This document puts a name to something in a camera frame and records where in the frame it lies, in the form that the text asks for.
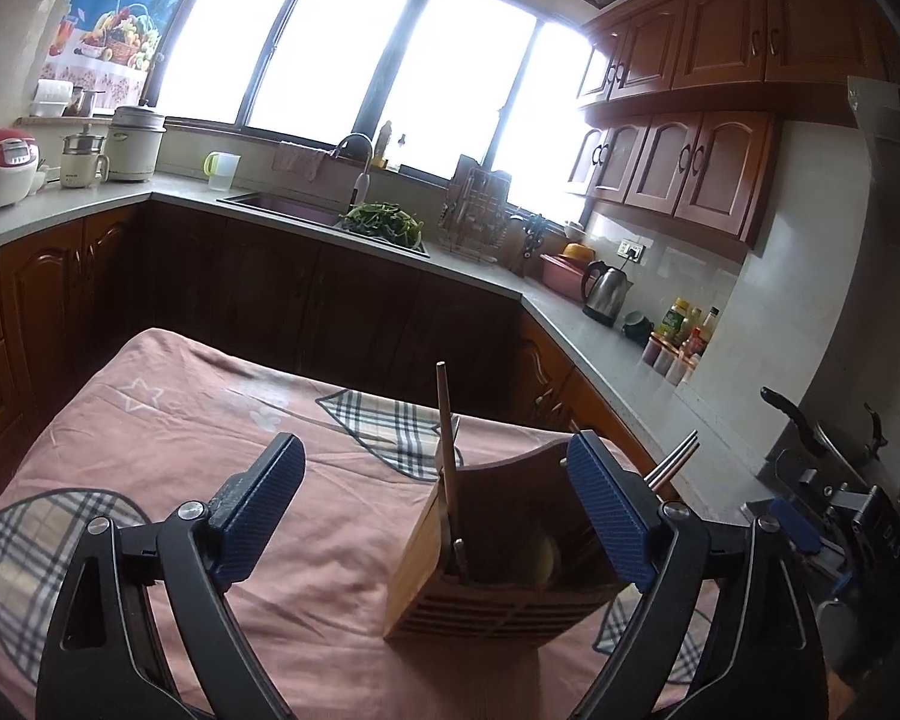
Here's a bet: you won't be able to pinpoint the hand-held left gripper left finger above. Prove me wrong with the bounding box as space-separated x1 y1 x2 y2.
36 433 306 720

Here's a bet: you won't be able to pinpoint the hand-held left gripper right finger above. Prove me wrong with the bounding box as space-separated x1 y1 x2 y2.
566 431 826 720

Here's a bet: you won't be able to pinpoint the metal chopstick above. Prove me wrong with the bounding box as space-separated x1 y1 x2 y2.
652 440 701 493
647 430 698 484

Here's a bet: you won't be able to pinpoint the wooden utensil holder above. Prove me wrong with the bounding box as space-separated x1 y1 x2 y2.
382 435 646 650

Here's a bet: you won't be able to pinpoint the plain wooden chopstick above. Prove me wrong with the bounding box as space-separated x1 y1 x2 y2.
435 361 470 579

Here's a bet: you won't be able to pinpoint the black wok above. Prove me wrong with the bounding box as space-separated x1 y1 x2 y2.
760 385 890 482

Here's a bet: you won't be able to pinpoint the pink plaid heart tablecloth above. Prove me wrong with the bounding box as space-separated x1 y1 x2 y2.
0 326 728 720

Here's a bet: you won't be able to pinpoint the group of condiment bottles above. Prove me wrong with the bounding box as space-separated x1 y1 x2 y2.
644 298 722 386

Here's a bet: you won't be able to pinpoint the dark green bowl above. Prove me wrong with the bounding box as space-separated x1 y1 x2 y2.
620 310 656 347

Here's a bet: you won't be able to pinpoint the grey kitchen countertop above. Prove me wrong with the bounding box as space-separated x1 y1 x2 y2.
0 170 779 502

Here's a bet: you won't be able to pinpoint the steel electric kettle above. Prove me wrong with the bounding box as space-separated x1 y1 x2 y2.
580 260 635 328

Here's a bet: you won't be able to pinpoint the wooden lower kitchen cabinets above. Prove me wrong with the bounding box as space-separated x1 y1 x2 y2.
0 199 691 512

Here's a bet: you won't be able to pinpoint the wooden kitchen cabinets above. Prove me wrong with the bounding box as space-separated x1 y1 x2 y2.
566 0 900 250
0 199 691 512

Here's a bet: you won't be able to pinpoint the pink basin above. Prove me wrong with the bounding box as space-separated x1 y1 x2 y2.
540 251 594 294

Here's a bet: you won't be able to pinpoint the kitchen sink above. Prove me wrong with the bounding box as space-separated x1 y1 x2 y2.
217 191 433 258

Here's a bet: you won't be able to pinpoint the green vegetables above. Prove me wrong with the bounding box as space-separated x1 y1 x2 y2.
341 202 428 243

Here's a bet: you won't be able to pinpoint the dish rack with knives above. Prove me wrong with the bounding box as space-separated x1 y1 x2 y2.
440 154 513 264

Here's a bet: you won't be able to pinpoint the kitchen faucet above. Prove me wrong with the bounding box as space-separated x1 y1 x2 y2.
334 133 375 212

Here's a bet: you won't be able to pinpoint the clear pitcher with green lid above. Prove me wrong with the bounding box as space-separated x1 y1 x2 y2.
203 151 242 193

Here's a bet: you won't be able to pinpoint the pink dish cloth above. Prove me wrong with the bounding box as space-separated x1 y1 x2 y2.
271 140 332 182

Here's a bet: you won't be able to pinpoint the large white rice cooker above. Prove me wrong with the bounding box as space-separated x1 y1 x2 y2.
107 105 168 183

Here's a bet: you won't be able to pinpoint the small white electric pot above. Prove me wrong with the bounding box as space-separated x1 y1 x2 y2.
61 124 112 189

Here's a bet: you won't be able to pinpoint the range hood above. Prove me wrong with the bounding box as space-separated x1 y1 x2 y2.
844 75 900 167

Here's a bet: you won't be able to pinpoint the white and pink rice cooker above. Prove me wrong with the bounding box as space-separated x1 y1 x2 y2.
0 128 41 212

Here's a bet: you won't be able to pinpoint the wooden upper kitchen cabinets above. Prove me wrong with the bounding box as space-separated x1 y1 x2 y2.
566 0 900 250

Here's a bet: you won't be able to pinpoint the large kitchen window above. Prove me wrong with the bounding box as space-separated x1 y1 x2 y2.
148 0 595 205

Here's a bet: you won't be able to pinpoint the fruit and palm wall poster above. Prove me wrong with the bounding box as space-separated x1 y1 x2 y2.
45 0 208 95

